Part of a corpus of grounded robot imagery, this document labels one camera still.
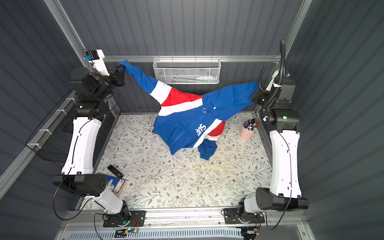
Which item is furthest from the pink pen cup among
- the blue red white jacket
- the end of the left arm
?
the end of the left arm

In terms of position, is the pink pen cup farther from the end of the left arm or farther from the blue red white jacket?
the end of the left arm

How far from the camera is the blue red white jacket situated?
666 mm
